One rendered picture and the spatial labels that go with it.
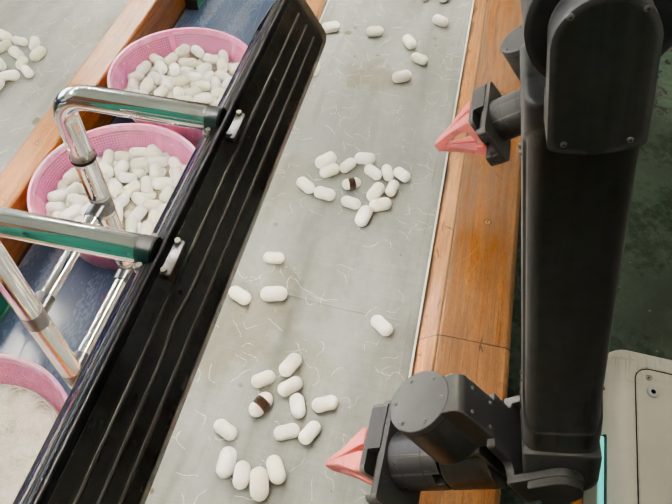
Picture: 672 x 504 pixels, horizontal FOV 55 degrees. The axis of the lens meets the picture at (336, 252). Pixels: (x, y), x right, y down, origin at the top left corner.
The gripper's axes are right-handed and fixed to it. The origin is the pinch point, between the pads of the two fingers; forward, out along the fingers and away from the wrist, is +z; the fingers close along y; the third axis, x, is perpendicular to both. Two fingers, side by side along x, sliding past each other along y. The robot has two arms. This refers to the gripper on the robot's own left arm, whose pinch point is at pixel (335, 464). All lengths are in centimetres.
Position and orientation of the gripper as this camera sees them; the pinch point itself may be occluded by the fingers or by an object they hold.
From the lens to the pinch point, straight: 71.7
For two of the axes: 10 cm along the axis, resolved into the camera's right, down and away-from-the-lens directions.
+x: 6.3, 5.8, 5.2
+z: -7.5, 2.5, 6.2
